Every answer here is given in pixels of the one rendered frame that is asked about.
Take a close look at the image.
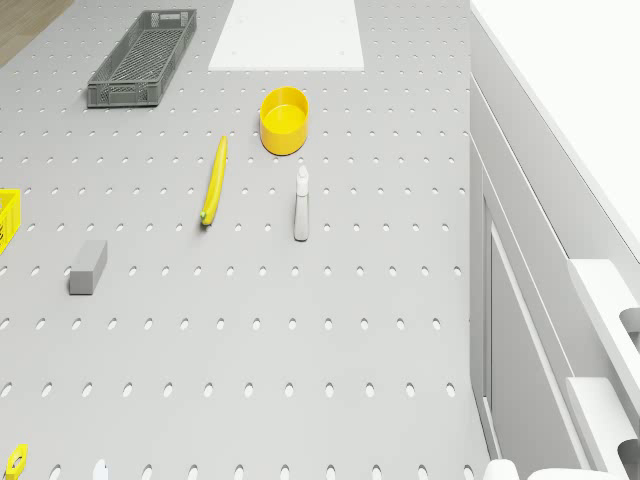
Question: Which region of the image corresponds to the small white bottle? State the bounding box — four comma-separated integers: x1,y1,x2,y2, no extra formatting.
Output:
293,165,311,243

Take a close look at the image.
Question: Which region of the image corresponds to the yellow bowl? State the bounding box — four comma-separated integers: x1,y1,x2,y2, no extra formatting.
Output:
258,86,310,157

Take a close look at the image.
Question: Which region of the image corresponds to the banana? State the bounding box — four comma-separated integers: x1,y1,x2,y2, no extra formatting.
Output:
199,134,230,228

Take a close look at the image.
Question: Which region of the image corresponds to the white board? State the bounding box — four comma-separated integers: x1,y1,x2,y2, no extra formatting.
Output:
207,0,366,72

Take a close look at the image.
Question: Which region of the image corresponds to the white cabinet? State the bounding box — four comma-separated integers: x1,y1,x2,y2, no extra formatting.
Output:
468,0,640,480

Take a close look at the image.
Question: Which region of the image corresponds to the grey cube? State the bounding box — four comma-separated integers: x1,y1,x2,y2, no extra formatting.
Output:
68,239,109,297

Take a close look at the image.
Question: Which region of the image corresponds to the dark grey basket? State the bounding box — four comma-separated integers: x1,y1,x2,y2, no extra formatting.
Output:
86,8,198,109

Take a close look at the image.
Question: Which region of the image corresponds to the yellow basket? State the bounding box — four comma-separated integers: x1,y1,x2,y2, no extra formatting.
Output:
0,188,23,257

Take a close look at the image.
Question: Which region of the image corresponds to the yellow carton box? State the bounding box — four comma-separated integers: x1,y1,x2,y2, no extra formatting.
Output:
1,443,29,480

